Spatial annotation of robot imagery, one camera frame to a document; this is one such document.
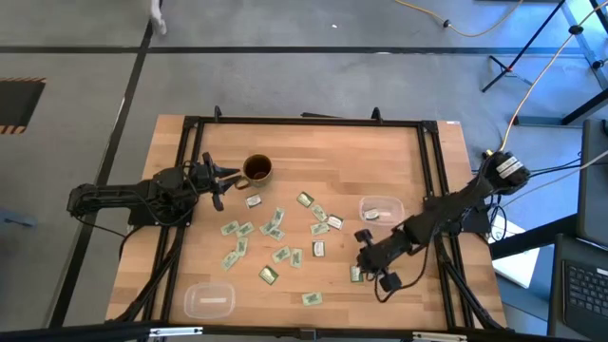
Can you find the black metal table frame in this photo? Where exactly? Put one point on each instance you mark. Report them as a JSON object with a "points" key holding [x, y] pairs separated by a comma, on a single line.
{"points": [[309, 122]]}

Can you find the clear plastic bin white label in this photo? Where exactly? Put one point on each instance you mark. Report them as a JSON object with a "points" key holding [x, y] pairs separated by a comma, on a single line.
{"points": [[199, 309]]}

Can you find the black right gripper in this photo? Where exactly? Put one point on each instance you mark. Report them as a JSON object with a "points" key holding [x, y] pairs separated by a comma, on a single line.
{"points": [[385, 252]]}

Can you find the black metal bar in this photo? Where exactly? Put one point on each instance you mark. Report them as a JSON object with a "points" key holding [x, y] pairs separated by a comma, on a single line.
{"points": [[532, 239]]}

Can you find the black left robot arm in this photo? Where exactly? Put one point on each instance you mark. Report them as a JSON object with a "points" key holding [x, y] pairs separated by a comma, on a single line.
{"points": [[119, 195]]}

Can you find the person's foot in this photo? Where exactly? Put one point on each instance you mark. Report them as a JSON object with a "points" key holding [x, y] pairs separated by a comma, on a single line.
{"points": [[158, 21]]}

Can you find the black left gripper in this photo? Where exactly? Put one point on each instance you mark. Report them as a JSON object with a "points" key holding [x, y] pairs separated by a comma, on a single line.
{"points": [[206, 178]]}

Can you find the black mat with hazard stripes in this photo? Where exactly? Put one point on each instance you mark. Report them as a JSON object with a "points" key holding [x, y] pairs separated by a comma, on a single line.
{"points": [[19, 104]]}

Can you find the black beam with silver brackets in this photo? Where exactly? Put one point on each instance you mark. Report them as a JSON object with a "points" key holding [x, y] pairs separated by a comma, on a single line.
{"points": [[95, 332]]}

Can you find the pale green Stevia packet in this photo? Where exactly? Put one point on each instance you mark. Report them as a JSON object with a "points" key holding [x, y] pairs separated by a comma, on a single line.
{"points": [[278, 234], [312, 298], [296, 258], [319, 212], [281, 254], [319, 229], [241, 246], [230, 228], [268, 228], [278, 215], [230, 260], [245, 229]]}

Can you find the grey blue floor object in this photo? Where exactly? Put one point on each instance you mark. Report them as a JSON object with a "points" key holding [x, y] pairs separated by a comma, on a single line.
{"points": [[14, 218]]}

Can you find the black metal stand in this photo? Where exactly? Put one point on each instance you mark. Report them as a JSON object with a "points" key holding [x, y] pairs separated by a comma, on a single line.
{"points": [[519, 50]]}

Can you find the dark laptop with keyboard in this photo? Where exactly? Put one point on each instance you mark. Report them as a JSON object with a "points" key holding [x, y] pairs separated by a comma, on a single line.
{"points": [[586, 290]]}

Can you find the green white Truvia packet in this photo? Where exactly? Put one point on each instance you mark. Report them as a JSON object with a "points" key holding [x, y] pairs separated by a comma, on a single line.
{"points": [[318, 248], [268, 275], [355, 275], [305, 199], [253, 201], [371, 214], [335, 222]]}

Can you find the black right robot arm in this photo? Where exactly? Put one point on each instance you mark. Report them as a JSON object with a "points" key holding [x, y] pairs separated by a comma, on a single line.
{"points": [[451, 209]]}

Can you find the teal brown ceramic mug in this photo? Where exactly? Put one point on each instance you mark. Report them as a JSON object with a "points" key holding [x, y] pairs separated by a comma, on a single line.
{"points": [[258, 167]]}

